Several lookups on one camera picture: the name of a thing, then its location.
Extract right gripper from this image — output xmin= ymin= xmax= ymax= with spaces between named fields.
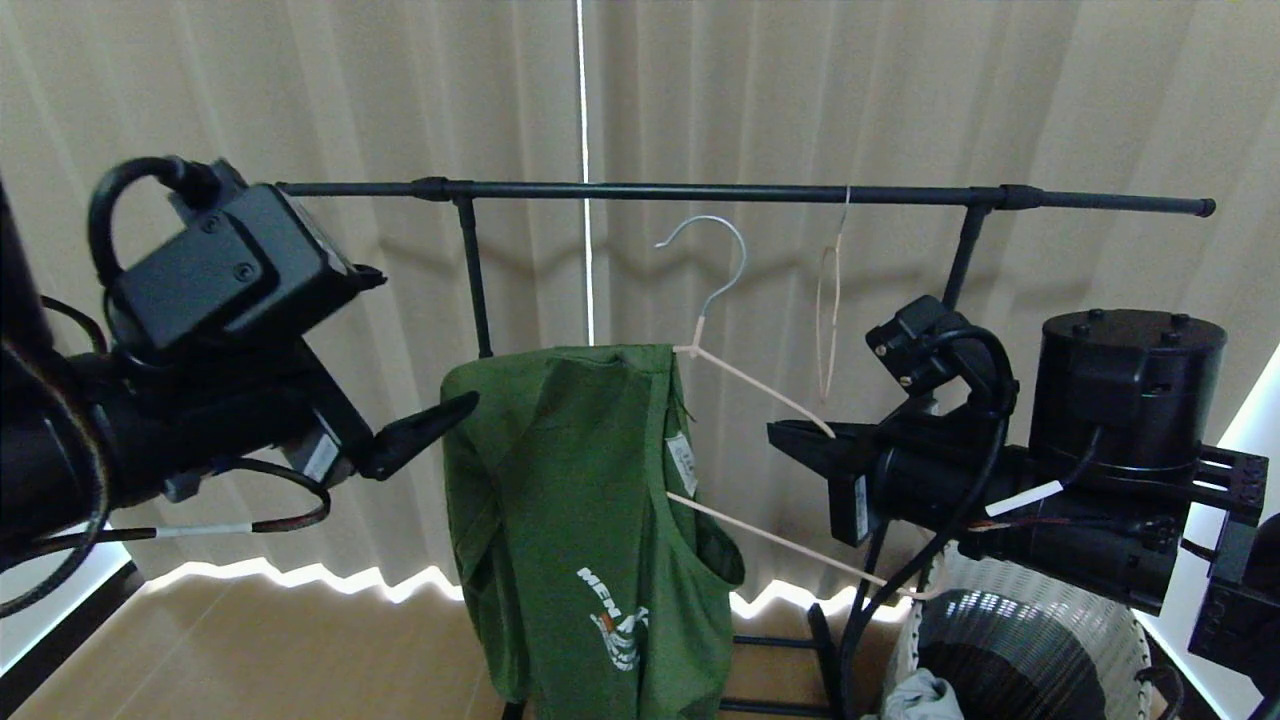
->
xmin=828 ymin=415 xmax=1032 ymax=549

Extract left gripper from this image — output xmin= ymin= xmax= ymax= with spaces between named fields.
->
xmin=95 ymin=340 xmax=482 ymax=506

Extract green printed shirt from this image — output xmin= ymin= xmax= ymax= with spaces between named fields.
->
xmin=440 ymin=345 xmax=747 ymax=720

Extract pale grey shorts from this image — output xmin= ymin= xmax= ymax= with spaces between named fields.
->
xmin=880 ymin=668 xmax=966 ymax=720

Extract pink clothes hanger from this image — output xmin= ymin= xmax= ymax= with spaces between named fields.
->
xmin=815 ymin=186 xmax=853 ymax=403
xmin=655 ymin=215 xmax=941 ymax=601

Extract white laundry basket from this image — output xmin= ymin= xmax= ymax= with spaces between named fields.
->
xmin=885 ymin=545 xmax=1191 ymax=720

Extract black clothes rack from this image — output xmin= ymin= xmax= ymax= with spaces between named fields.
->
xmin=275 ymin=178 xmax=1217 ymax=720

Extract beige curtain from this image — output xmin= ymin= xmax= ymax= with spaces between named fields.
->
xmin=0 ymin=0 xmax=1280 ymax=623

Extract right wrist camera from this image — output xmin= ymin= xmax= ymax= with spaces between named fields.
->
xmin=865 ymin=295 xmax=991 ymax=401

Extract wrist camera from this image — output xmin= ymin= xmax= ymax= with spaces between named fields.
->
xmin=865 ymin=295 xmax=991 ymax=401
xmin=100 ymin=160 xmax=388 ymax=356

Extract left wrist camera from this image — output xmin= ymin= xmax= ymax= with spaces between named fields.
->
xmin=100 ymin=160 xmax=388 ymax=356

